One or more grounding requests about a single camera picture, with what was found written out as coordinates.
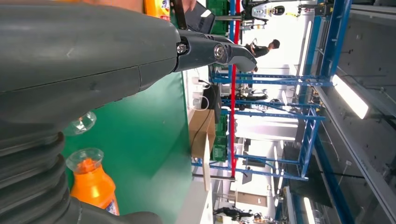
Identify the white power strip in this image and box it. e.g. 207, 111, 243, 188
191, 77, 212, 111

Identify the black tablet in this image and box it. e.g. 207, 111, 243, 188
185, 1, 216, 35

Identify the brown cardboard box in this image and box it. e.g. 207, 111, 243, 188
189, 109, 217, 159

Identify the black bag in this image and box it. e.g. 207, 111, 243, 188
210, 84, 222, 124

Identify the white box lid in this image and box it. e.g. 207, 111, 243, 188
202, 136, 212, 192

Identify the person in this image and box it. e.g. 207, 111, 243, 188
213, 206, 255, 222
245, 39, 281, 59

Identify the white desk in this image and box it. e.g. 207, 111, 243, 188
175, 66, 218, 224

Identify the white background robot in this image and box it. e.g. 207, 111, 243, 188
242, 0, 286, 23

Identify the white ceiling light panel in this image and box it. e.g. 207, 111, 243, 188
303, 197, 316, 224
332, 74, 370, 120

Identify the black power cable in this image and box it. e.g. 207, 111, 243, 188
190, 111, 212, 150

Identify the red steel post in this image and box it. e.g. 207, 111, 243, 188
230, 0, 241, 179

